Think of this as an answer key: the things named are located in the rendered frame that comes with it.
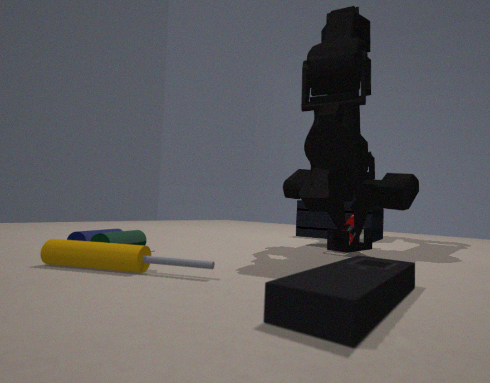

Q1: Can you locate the yellow screwdriver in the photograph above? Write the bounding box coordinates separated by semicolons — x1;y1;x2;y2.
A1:
41;239;214;273

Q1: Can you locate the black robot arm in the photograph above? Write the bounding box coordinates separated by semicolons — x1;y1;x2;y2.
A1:
299;6;375;213

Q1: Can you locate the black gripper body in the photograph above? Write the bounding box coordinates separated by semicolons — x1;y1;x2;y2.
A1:
283;140;419;210

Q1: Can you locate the red cylindrical battery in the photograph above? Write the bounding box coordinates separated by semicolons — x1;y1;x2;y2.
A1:
340;214;356;245

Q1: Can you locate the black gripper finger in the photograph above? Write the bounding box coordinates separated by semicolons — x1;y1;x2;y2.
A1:
328;202;346;230
350;199;376;237

